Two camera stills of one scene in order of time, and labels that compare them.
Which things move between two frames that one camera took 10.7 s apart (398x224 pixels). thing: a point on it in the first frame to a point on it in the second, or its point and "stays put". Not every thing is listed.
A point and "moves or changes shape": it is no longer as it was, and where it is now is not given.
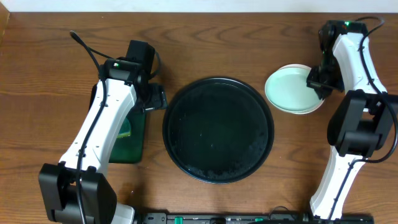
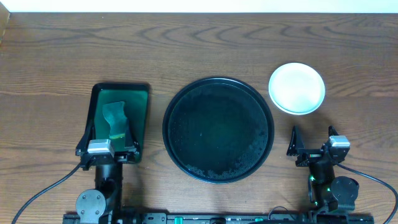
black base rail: (248, 218) stays put
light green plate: (286, 88) moves or changes shape
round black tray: (218, 130) stays put
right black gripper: (323, 90) to (310, 155)
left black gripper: (156, 98) to (116, 156)
